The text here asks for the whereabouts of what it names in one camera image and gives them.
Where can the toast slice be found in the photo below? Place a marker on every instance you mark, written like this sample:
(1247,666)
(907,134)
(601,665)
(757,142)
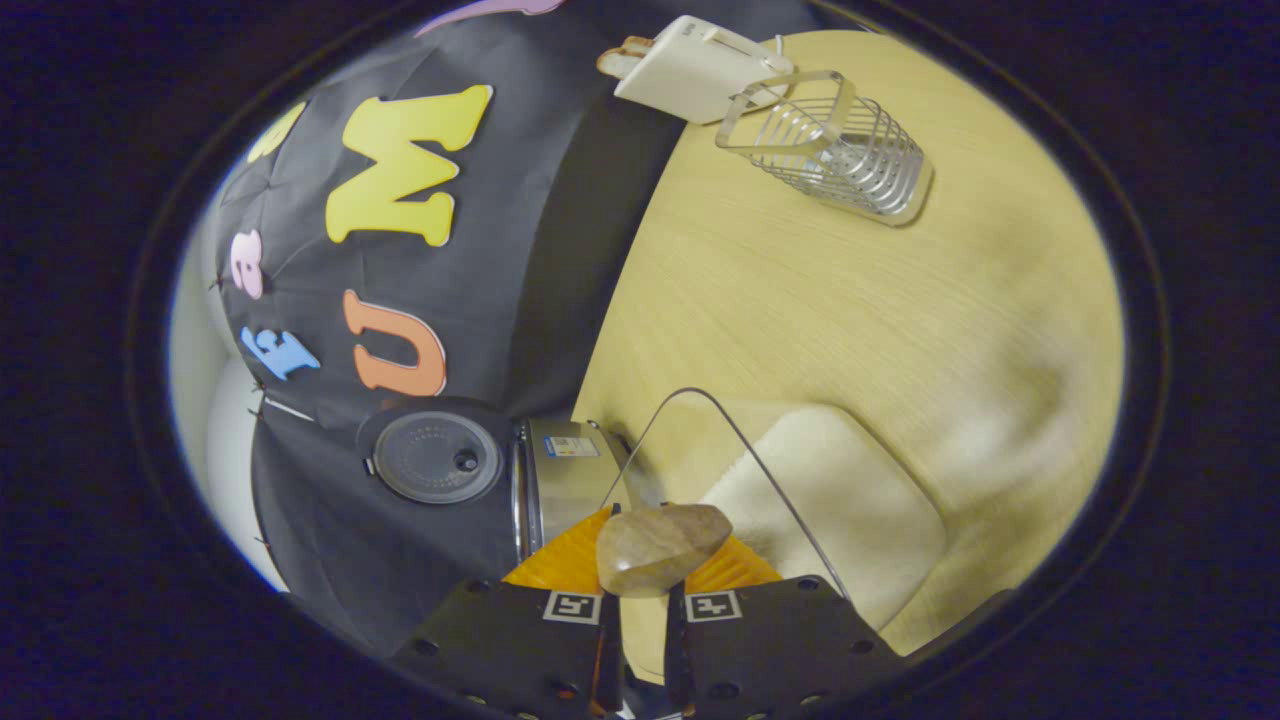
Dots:
(625,58)

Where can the black silver rice cooker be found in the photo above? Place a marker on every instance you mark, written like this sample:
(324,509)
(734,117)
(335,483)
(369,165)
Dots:
(565,480)

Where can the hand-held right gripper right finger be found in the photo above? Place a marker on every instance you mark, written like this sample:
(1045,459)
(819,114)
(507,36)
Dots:
(770,640)

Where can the white toaster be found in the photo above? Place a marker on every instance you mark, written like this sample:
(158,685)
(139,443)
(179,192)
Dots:
(690,70)

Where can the clear plastic container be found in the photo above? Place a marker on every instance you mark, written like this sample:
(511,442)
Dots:
(690,440)

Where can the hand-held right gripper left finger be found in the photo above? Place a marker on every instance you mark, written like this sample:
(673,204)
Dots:
(500,640)

